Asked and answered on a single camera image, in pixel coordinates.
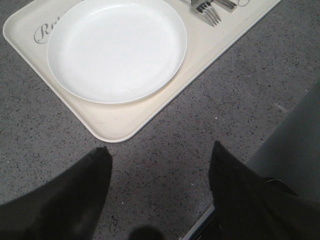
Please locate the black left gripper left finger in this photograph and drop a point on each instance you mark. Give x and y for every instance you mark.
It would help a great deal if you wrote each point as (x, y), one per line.
(66, 208)

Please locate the silver chopstick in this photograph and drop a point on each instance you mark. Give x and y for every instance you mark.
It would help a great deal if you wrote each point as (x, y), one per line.
(229, 5)
(219, 3)

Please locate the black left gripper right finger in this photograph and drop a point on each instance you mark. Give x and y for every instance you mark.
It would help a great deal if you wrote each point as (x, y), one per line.
(248, 208)

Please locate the white round plate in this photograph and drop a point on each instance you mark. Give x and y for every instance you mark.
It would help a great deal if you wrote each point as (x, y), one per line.
(117, 51)

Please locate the cream rabbit print tray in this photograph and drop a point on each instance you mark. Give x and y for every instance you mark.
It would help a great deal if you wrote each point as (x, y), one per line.
(28, 30)

